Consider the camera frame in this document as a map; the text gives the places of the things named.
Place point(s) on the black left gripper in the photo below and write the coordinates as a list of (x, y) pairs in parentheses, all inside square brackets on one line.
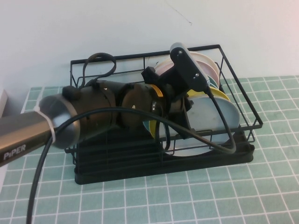
[(175, 100)]

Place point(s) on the yellow plate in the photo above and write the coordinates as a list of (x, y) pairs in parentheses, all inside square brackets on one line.
[(215, 93)]

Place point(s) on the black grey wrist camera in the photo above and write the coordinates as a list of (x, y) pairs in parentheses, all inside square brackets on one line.
[(187, 65)]

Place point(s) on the black plastic drip tray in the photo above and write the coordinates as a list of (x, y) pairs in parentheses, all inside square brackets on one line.
[(130, 172)]

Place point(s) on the cream plate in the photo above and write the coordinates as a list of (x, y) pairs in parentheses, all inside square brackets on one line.
[(201, 56)]

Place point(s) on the pink plate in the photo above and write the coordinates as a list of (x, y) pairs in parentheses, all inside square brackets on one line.
[(206, 67)]

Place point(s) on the sky blue plate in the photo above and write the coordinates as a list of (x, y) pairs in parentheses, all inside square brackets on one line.
[(146, 124)]

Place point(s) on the light grey-blue plate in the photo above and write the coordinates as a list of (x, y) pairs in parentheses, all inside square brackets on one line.
[(210, 121)]

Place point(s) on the white zip tie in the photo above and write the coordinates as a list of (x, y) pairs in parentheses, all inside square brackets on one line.
[(47, 123)]

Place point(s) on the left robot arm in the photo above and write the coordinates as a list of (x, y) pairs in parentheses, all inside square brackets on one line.
[(98, 100)]

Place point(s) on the green tile pattern mat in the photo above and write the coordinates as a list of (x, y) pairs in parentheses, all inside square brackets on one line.
[(210, 198)]

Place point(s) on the teal green plate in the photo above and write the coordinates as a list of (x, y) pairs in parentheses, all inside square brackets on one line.
[(213, 81)]

